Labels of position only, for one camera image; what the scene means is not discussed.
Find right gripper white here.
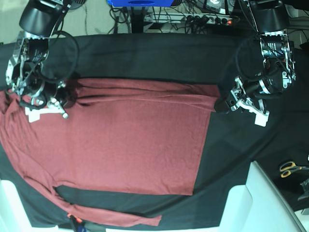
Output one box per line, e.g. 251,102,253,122
24,81,77,123

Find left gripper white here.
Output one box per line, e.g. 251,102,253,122
214,76,269,126

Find red long-sleeve T-shirt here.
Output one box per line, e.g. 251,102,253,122
0,78,220,227

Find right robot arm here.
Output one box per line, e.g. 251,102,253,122
0,0,85,123

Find black table cloth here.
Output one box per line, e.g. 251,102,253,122
0,33,309,231

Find white power strip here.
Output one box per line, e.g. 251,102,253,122
185,13,240,26

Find white foam block right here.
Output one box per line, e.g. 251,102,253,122
218,161,306,232

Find white foam block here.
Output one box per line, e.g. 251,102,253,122
218,161,306,232
0,180,59,232

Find blue plastic box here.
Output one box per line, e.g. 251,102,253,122
107,0,173,7

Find black table stand column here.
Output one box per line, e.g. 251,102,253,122
128,7,148,33

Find black crumpled bag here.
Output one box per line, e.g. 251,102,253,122
297,179,309,201

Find orange blue clamp bottom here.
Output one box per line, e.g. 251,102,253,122
70,217,88,232

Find white foam block left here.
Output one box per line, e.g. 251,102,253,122
0,180,59,232

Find yellow-handled scissors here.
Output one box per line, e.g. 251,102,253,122
279,161,309,178

